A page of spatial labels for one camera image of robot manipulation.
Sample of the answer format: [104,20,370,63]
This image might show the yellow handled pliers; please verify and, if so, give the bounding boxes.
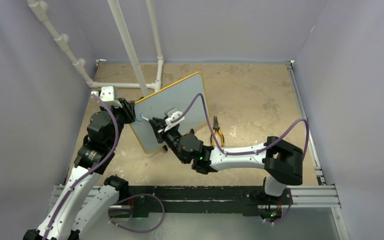
[210,115,225,147]

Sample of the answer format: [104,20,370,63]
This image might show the aluminium frame rail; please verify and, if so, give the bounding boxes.
[284,60,350,240]

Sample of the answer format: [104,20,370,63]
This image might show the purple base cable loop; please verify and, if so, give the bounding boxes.
[107,193,165,234]

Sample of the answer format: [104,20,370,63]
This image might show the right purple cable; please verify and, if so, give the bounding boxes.
[170,93,310,163]

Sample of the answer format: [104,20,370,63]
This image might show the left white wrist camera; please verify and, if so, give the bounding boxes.
[90,86,122,108]

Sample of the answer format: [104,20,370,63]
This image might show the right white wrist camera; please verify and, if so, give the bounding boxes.
[164,107,185,131]

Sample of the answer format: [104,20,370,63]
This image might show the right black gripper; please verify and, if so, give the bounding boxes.
[151,116,188,164]

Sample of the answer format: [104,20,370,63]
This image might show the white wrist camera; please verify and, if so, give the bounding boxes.
[90,86,122,108]
[164,107,185,131]

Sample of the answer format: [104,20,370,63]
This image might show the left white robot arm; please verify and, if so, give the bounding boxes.
[23,98,136,240]

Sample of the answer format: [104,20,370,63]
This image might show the white pvc pipe frame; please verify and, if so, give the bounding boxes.
[27,0,165,97]

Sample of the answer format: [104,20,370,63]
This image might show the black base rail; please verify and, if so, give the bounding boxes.
[127,185,266,218]

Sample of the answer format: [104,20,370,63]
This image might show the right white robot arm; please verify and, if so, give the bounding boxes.
[148,117,305,204]

